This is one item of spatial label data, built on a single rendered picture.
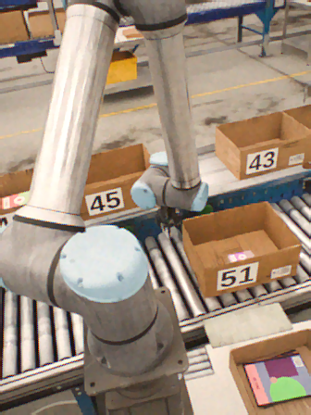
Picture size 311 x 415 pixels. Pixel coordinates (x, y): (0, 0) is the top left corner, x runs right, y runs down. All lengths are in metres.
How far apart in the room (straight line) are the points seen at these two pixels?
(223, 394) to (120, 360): 0.58
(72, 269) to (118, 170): 1.32
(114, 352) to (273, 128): 1.68
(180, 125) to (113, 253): 0.42
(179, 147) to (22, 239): 0.46
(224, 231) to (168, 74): 0.96
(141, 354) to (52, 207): 0.34
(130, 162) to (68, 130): 1.17
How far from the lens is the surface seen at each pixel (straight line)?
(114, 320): 0.70
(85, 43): 0.84
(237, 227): 1.71
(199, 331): 1.47
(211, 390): 1.32
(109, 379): 0.84
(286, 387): 1.31
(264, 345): 1.32
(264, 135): 2.19
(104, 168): 1.91
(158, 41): 0.87
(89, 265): 0.66
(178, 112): 0.93
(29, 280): 0.76
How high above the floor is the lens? 1.94
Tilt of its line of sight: 38 degrees down
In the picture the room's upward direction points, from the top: 7 degrees counter-clockwise
